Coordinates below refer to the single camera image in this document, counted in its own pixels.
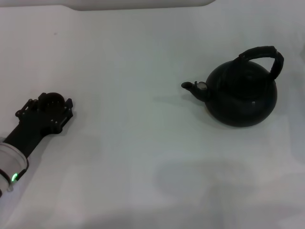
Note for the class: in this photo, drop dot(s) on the small dark brown teacup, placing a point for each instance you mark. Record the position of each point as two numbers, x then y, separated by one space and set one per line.
53 101

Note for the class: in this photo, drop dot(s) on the dark green round teapot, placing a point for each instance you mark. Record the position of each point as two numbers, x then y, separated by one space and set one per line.
240 100

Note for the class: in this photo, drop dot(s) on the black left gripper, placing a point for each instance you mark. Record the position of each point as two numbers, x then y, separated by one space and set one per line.
35 124

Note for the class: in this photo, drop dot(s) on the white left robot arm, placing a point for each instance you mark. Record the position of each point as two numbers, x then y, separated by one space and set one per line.
9 162

